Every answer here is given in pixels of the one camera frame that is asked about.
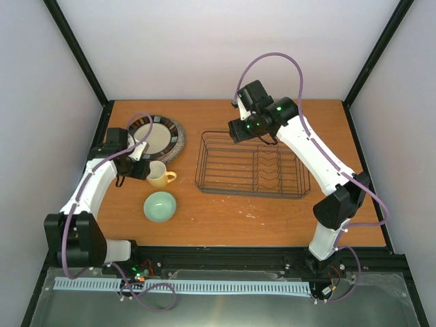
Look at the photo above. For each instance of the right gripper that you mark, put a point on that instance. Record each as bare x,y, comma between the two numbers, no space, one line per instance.
237,133

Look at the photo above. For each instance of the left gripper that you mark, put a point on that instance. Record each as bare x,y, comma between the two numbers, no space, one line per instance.
142,172

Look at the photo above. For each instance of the yellow ceramic mug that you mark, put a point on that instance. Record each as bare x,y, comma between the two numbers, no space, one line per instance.
158,176

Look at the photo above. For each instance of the light green ceramic bowl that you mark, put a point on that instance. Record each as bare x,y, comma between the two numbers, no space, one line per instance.
159,207

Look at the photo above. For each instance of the black wire dish rack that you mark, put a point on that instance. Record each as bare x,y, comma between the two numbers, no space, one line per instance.
249,168

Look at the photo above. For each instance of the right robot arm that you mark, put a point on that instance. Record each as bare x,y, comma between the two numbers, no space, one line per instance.
283,121

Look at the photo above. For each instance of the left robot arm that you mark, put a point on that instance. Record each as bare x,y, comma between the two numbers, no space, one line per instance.
74,237

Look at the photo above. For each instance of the striped brown dinner plate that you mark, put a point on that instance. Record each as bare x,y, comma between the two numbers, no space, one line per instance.
162,138

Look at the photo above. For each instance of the grey speckled plate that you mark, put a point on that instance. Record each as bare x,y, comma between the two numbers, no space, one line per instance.
179,146

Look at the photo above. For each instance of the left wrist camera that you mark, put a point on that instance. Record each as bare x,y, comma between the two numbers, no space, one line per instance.
139,150

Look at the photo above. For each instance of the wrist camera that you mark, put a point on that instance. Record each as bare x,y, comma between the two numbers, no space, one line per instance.
243,112
139,150

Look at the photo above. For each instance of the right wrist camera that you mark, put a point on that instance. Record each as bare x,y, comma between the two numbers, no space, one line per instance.
243,112

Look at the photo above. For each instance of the light blue cable duct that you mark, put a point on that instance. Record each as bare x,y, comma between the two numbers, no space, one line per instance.
191,287

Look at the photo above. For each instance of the black aluminium frame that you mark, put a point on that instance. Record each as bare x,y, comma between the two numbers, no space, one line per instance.
379,257

